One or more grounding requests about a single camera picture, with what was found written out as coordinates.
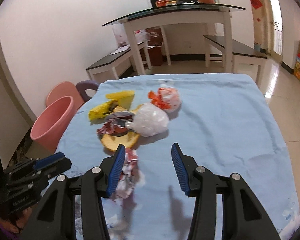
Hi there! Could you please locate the red wrapper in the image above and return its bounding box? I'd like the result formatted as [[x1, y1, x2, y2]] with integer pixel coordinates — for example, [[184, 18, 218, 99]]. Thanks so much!
[[97, 111, 135, 136]]

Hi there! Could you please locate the red white paper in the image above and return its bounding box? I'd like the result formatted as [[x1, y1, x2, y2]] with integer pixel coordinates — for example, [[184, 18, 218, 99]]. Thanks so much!
[[111, 148, 144, 201]]

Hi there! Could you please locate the yellow foam net sleeve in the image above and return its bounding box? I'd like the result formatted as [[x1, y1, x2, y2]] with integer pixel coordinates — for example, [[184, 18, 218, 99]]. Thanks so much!
[[106, 90, 135, 109]]

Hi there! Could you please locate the clear bubble wrap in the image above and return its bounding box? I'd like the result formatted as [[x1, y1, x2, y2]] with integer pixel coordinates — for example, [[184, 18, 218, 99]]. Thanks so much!
[[125, 102, 169, 137]]

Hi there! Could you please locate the orange white plastic bag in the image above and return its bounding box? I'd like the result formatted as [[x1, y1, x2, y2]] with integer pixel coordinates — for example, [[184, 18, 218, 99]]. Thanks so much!
[[148, 87, 181, 113]]

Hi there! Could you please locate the person's left hand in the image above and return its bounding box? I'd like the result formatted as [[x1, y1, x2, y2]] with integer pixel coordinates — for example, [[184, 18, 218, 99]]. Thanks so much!
[[0, 207, 32, 233]]

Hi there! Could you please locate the pink plastic bin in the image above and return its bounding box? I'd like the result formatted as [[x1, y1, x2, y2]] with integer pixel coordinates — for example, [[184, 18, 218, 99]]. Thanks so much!
[[30, 96, 76, 153]]

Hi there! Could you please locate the orange peel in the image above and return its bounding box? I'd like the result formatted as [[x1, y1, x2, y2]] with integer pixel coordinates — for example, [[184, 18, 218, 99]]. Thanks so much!
[[101, 132, 140, 152]]

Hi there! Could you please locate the banana peel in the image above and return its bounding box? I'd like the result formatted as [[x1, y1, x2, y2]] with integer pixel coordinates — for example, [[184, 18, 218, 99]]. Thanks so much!
[[88, 100, 118, 121]]

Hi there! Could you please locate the pink chair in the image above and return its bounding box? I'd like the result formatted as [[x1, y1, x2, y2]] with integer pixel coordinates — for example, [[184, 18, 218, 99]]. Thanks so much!
[[45, 81, 84, 109]]

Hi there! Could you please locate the light blue tablecloth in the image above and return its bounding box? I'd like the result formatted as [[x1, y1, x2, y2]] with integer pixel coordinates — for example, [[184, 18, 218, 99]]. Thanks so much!
[[57, 74, 300, 239]]

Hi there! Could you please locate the left black-top bench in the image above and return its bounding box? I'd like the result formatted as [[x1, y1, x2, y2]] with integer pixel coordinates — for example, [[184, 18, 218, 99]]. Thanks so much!
[[85, 41, 153, 83]]

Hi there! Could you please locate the black-top bench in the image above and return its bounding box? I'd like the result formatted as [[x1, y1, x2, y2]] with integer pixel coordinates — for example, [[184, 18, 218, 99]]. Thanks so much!
[[203, 35, 268, 87], [85, 41, 153, 83]]

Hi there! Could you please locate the dark red box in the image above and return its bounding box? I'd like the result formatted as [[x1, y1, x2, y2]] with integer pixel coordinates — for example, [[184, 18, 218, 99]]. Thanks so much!
[[145, 28, 163, 67]]

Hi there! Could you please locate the right black-top bench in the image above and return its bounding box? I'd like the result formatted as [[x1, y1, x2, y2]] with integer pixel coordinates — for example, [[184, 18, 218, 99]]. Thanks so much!
[[203, 35, 268, 87]]

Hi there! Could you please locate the white glass-top table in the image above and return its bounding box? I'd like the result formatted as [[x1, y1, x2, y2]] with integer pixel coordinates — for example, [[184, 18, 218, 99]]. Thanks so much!
[[103, 3, 246, 75]]

